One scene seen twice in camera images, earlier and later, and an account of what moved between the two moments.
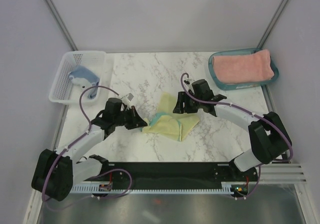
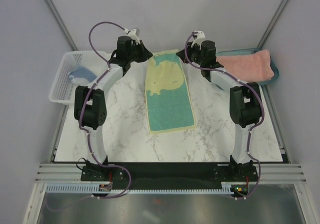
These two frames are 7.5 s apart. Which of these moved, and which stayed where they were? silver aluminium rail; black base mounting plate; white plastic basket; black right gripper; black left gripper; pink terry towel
Moved: black left gripper; black right gripper
Stayed: silver aluminium rail; pink terry towel; black base mounting plate; white plastic basket
